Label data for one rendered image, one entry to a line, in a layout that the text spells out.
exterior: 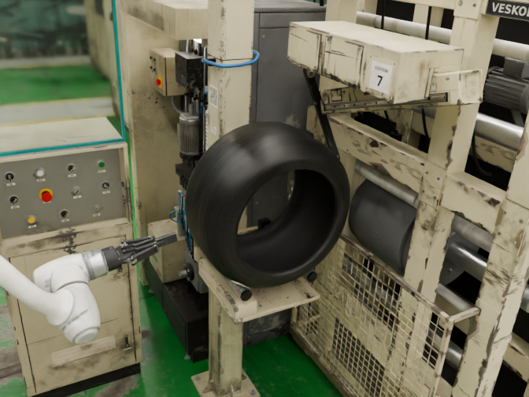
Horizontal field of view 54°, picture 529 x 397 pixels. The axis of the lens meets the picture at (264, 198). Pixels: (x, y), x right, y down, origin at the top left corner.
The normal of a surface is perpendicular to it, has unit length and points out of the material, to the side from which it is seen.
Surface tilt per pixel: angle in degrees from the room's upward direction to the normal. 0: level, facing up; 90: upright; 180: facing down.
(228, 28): 90
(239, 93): 90
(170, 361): 0
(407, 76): 90
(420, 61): 90
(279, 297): 0
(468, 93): 72
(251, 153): 30
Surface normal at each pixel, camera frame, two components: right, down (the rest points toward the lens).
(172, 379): 0.04, -0.90
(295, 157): 0.47, 0.23
